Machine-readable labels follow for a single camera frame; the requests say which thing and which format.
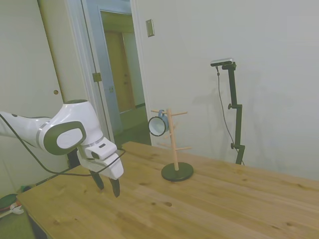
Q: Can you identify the thin black camera cable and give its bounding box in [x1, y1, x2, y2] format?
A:
[216, 66, 238, 145]

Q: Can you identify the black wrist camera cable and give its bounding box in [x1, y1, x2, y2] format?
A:
[0, 113, 127, 176]

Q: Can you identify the green round floor object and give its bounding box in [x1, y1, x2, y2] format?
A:
[0, 194, 18, 213]

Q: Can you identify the white plastic floor object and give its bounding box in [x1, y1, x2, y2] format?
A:
[9, 202, 25, 215]

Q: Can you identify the black floor cable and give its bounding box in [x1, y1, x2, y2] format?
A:
[17, 168, 69, 194]

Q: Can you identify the brown wooden hallway door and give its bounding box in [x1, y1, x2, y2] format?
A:
[104, 31, 137, 114]

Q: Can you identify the grey exterior stereo camera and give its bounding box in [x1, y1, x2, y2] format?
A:
[210, 57, 235, 68]

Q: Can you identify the wooden mug tree black base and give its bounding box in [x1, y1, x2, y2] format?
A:
[151, 108, 194, 182]

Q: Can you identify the white room door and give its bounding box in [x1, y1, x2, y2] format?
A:
[0, 0, 112, 197]

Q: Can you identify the metal wall switch plate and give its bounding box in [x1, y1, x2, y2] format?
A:
[146, 19, 155, 38]

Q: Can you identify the blue enamel mug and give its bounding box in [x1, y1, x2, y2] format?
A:
[148, 109, 172, 137]

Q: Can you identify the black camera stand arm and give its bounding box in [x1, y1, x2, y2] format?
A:
[220, 62, 246, 165]

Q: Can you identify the black wall plug box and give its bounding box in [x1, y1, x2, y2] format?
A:
[67, 148, 81, 168]

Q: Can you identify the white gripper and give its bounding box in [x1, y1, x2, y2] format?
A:
[76, 146, 125, 199]

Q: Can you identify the white door frame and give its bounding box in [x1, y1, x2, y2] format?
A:
[130, 0, 153, 145]

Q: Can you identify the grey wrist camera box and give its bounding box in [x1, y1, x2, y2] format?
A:
[86, 141, 118, 160]

